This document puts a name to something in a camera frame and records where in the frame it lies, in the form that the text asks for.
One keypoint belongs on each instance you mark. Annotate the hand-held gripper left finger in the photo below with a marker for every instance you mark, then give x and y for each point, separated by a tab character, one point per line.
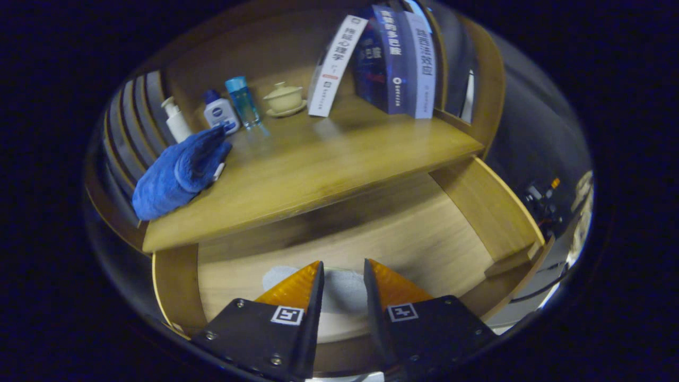
307	323

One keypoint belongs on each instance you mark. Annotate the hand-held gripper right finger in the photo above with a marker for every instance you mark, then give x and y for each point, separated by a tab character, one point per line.
377	323

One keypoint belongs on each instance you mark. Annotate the wooden drawer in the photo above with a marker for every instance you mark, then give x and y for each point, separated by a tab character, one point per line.
424	233

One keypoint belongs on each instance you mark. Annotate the wooden countertop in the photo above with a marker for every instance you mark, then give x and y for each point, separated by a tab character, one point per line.
318	164

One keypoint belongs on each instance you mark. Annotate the wooden cabinet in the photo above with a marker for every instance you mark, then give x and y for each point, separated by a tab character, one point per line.
238	48

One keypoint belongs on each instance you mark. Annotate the blue folded towel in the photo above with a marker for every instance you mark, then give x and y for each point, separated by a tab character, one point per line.
175	175

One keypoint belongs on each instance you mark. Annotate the dark equipment with orange parts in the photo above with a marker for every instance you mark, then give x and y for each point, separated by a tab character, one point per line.
541	204

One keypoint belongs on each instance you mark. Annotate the cream lidded teacup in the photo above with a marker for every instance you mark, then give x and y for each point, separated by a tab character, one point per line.
284	99

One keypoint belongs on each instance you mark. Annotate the white bottle with blue cap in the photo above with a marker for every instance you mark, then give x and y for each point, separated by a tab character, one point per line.
220	114

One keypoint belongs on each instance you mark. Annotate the clear blue bottle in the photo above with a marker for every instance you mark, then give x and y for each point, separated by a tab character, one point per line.
243	103

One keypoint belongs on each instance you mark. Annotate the beige bag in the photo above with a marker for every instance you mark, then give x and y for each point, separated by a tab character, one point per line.
582	212

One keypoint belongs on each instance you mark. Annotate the white pump bottle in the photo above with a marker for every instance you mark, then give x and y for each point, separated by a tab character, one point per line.
177	126

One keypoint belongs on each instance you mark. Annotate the black backdrop cloth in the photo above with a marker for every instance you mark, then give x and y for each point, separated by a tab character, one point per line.
530	122

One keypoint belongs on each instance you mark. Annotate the white book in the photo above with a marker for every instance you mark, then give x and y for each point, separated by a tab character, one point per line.
334	66

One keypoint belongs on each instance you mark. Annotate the pale lavender book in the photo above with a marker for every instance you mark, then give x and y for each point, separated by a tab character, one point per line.
424	63

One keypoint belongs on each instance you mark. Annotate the dark blue book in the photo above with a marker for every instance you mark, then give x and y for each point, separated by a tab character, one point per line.
384	58

